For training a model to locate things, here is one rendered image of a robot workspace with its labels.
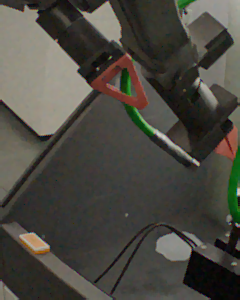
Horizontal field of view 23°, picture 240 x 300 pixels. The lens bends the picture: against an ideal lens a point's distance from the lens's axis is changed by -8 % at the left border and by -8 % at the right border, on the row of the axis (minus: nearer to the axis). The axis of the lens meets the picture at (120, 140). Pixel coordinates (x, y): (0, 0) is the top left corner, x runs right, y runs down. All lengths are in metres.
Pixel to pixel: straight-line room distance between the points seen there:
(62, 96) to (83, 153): 2.70
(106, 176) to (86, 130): 0.11
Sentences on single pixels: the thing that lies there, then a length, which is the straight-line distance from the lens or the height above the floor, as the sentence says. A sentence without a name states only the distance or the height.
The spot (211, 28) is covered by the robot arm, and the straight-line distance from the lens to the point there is 0.73.
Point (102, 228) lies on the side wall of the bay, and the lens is 1.19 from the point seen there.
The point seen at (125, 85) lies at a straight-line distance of 0.85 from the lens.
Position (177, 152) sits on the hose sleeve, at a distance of 0.92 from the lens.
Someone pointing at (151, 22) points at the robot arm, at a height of 1.38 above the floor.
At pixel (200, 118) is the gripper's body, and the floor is 1.23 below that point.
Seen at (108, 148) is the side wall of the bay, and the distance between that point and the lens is 1.12.
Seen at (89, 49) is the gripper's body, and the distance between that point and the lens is 0.83.
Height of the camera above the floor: 1.48
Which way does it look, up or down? 22 degrees down
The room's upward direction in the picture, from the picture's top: 6 degrees clockwise
